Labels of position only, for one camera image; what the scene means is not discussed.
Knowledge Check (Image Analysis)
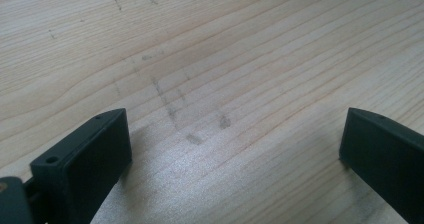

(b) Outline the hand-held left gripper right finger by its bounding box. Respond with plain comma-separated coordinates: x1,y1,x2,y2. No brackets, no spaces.
338,106,424,224

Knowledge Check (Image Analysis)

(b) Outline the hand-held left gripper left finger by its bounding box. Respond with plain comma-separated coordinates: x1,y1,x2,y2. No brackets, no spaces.
29,107,133,224

